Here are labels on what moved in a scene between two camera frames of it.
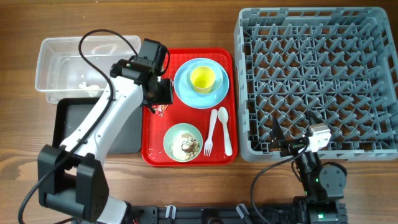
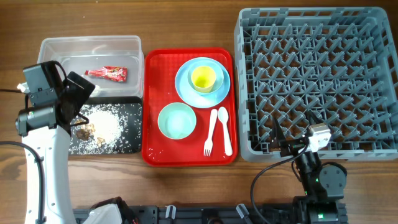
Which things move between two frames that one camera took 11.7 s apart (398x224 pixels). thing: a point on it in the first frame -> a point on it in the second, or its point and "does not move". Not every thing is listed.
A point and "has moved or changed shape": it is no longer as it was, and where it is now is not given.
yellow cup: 202,78 does not move
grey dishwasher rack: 341,63 does not move
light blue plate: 198,101 does not move
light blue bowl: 217,70 does not move
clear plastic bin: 62,73 does not move
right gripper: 291,145 does not move
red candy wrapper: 160,109 has moved or changed shape
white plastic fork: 208,144 does not move
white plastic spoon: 223,116 does not move
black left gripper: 166,96 -> 81,94
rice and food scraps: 183,145 has moved or changed shape
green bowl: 183,142 -> 176,121
